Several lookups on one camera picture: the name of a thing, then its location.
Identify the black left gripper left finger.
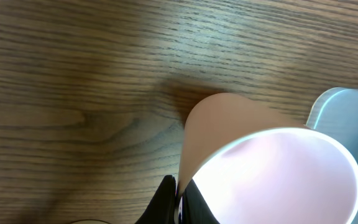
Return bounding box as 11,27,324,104
135,175,176,224

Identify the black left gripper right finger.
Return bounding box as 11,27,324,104
178,180,219,224

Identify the small pink cup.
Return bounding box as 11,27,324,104
175,93,358,223

